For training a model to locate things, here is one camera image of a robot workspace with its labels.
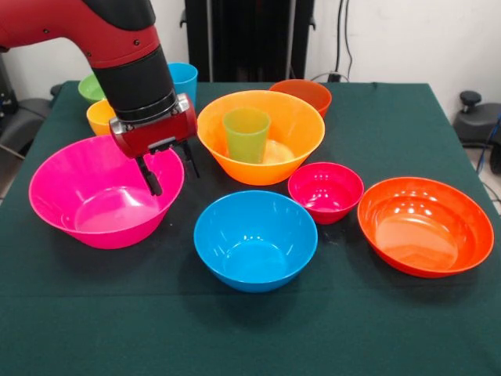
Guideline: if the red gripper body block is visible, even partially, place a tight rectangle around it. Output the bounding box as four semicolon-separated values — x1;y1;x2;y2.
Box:
108;92;198;160

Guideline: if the large orange bowl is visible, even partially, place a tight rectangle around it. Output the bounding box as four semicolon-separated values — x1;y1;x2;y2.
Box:
196;89;326;186

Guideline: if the blue bowl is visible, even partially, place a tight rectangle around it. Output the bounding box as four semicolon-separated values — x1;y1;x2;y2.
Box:
193;190;319;294

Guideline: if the green bowl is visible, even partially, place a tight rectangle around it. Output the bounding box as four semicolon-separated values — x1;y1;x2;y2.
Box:
77;73;107;105

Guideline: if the blue cup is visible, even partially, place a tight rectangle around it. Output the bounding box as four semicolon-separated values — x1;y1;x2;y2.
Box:
167;62;199;110

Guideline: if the small crimson bowl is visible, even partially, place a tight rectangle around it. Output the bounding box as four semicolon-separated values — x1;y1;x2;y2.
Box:
287;161;365;226

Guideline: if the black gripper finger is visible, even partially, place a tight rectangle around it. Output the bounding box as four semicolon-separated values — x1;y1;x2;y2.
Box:
182;140;201;179
135;155;164;197

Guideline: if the green cup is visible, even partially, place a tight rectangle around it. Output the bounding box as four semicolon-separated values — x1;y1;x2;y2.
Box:
222;107;272;165

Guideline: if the yellow cup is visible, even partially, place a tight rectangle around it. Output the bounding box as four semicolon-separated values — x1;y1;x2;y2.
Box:
85;99;117;136

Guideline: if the grey pedestal foot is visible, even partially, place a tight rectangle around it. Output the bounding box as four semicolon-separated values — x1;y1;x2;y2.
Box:
452;90;501;146
0;97;54;157

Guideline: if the large magenta bowl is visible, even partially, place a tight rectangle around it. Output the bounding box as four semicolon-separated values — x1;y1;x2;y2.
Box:
28;135;186;250

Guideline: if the blue cable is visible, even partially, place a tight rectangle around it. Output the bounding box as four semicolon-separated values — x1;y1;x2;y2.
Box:
474;113;501;175

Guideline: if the small red-orange bowl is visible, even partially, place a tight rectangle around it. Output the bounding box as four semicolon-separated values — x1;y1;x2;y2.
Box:
269;78;333;118

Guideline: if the dark green tablecloth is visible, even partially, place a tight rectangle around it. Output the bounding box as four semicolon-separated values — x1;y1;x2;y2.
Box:
0;80;501;376

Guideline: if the wide red-orange bowl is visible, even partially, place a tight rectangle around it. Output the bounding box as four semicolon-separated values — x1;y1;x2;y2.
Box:
357;176;495;279

